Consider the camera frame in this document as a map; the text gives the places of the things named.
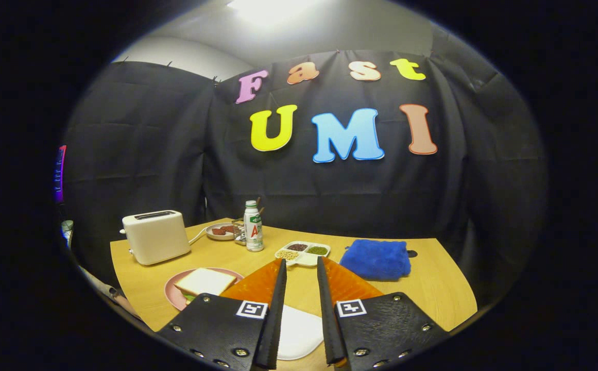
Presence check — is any small round beige plate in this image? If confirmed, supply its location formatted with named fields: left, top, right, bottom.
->
left=205, top=222, right=237, bottom=241

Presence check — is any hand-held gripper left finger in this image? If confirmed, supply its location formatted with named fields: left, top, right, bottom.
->
left=156, top=258, right=288, bottom=371

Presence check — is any toasted bread slice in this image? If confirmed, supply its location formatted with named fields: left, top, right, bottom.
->
left=174, top=268, right=237, bottom=297

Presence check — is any metal mesh chopstick holder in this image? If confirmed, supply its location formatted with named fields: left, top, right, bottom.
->
left=232, top=218, right=248, bottom=246

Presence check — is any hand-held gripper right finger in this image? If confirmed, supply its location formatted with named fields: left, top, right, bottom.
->
left=316, top=256, right=450, bottom=370

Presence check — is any computer monitor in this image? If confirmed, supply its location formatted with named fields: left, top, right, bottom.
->
left=54, top=145, right=67, bottom=204

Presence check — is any cream white toaster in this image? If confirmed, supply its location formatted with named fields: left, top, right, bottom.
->
left=120, top=210, right=192, bottom=266

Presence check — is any pink round plate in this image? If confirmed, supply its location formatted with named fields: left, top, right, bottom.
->
left=164, top=267, right=245, bottom=311

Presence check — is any black backdrop cloth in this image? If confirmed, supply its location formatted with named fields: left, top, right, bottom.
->
left=59, top=49, right=546, bottom=310

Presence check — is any white rounded plate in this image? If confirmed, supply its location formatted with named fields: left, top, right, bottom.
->
left=276, top=304, right=325, bottom=361

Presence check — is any white drink bottle green cap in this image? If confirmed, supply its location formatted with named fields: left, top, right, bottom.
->
left=244, top=200, right=265, bottom=252

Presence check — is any white divided dish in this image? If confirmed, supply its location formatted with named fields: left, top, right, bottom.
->
left=275, top=241, right=331, bottom=267

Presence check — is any blue fluffy towel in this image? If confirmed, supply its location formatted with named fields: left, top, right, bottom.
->
left=339, top=239, right=418, bottom=281

